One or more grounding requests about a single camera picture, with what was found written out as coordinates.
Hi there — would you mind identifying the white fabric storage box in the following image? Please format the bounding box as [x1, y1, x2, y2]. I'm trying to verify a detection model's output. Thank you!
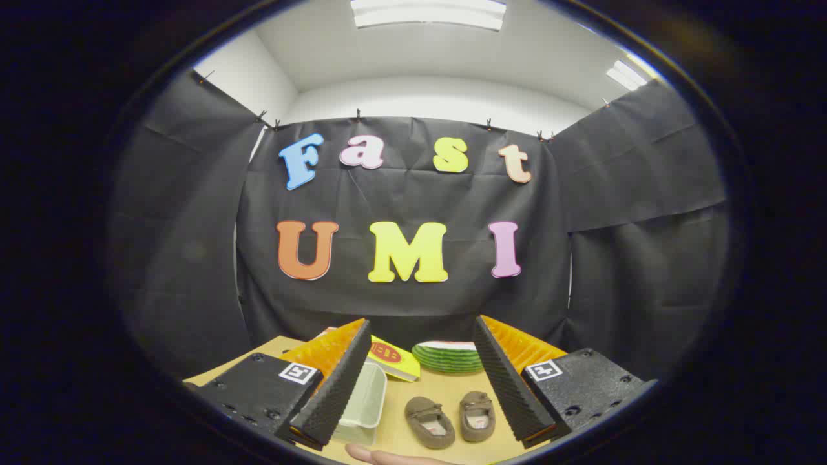
[333, 360, 388, 446]

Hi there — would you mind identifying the brown moccasin shoe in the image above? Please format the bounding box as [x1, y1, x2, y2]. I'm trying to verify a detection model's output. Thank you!
[404, 396, 456, 450]
[459, 391, 497, 443]

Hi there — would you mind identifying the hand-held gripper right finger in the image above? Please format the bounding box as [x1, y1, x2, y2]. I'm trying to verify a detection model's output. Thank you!
[474, 315, 660, 450]

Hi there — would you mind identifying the small ceiling light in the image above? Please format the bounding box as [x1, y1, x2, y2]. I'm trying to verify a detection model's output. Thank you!
[605, 59, 649, 91]

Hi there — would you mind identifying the long ceiling light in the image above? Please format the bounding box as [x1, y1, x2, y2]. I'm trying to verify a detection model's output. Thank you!
[350, 0, 507, 32]

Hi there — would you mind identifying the watermelon slice plush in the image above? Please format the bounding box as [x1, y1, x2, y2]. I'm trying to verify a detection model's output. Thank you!
[412, 340, 484, 374]

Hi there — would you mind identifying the yellow book with red circle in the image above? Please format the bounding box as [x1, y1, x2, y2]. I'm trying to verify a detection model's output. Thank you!
[366, 336, 421, 383]

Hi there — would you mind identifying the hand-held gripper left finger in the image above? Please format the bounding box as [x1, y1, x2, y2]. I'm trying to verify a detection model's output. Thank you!
[184, 318, 372, 451]

